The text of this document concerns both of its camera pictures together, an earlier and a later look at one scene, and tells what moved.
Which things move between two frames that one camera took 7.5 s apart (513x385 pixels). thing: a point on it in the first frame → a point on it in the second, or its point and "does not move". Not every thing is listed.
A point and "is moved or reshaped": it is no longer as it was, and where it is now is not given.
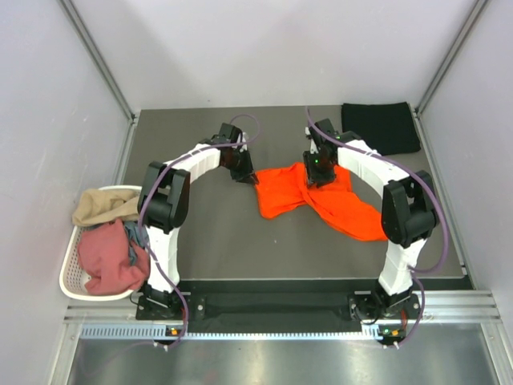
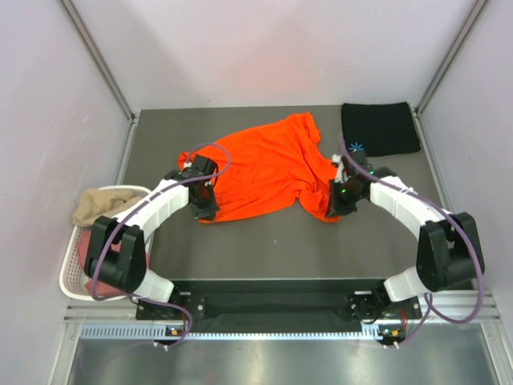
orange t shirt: (286, 186) is moved or reshaped
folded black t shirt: (389, 128) does not move
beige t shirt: (100, 205) does not move
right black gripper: (314, 177) → (335, 208)
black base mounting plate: (280, 306) does not move
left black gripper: (246, 175) → (208, 212)
